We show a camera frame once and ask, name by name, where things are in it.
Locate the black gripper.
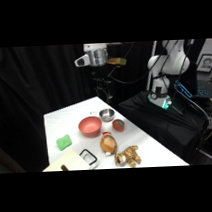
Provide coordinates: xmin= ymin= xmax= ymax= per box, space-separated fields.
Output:
xmin=90 ymin=65 xmax=114 ymax=105

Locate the green triangle block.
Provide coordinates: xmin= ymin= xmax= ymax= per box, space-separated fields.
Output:
xmin=55 ymin=134 xmax=74 ymax=152

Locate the small steel bowl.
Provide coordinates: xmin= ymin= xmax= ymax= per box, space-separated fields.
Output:
xmin=98 ymin=108 xmax=116 ymax=123

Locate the pink bowl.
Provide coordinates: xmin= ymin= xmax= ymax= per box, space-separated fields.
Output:
xmin=76 ymin=115 xmax=104 ymax=139

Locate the small red-brown toy fruit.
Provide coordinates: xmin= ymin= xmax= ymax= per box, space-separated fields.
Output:
xmin=112 ymin=118 xmax=126 ymax=133

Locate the black covered robot stand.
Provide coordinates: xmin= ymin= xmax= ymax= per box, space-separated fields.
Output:
xmin=116 ymin=87 xmax=207 ymax=169

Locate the striped tiger plush toy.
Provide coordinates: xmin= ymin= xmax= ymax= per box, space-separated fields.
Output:
xmin=114 ymin=145 xmax=143 ymax=169

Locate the pale wooden box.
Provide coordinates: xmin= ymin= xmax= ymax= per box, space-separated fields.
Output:
xmin=41 ymin=147 xmax=92 ymax=173

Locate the cyan-lit black device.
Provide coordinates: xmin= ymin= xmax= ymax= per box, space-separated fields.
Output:
xmin=173 ymin=78 xmax=194 ymax=100

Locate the cyan-lit keyboard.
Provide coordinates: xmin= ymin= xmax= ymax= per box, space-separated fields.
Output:
xmin=195 ymin=81 xmax=212 ymax=100

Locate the framed portrait picture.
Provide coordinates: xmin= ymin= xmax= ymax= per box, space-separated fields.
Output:
xmin=195 ymin=53 xmax=212 ymax=74

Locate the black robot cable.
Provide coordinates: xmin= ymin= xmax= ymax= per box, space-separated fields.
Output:
xmin=106 ymin=41 xmax=155 ymax=87

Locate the yellowish wrist camera box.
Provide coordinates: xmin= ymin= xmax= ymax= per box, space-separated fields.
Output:
xmin=106 ymin=56 xmax=128 ymax=68

